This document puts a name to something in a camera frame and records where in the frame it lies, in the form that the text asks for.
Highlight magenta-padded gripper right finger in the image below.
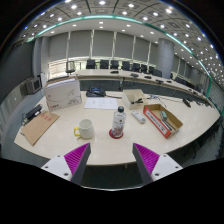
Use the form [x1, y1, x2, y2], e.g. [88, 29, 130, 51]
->
[131, 142, 184, 186]

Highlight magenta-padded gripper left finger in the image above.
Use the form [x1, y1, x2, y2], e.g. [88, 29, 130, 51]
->
[40, 142, 92, 186]

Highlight clear water bottle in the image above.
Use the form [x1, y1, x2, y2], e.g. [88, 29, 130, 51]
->
[110, 105, 128, 139]

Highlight open red and brown box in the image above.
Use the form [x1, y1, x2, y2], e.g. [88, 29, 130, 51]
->
[142, 103, 184, 140]

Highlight white remote control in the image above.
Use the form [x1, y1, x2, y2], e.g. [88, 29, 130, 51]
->
[130, 109, 147, 125]

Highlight flat brown cardboard sheet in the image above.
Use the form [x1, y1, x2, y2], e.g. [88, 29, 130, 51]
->
[21, 110, 61, 147]

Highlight small open white box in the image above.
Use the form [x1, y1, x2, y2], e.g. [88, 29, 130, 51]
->
[121, 88, 149, 111]

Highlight white paper sheet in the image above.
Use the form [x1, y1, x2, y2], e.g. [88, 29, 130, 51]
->
[83, 96, 119, 111]

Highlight large white cardboard box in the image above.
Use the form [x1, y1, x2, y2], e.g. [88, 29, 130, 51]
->
[44, 77, 83, 112]

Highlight black desk phone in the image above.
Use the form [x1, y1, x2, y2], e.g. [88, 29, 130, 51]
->
[85, 85, 107, 98]

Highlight grey box monitor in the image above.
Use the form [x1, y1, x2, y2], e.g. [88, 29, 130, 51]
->
[25, 77, 43, 95]

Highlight round ceiling lights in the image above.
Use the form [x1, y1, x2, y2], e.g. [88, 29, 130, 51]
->
[21, 0, 224, 78]

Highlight white mug with yellow handle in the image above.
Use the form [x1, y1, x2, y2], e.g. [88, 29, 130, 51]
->
[73, 118, 96, 140]

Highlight black device with cables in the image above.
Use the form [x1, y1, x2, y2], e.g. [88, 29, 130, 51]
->
[24, 103, 44, 122]

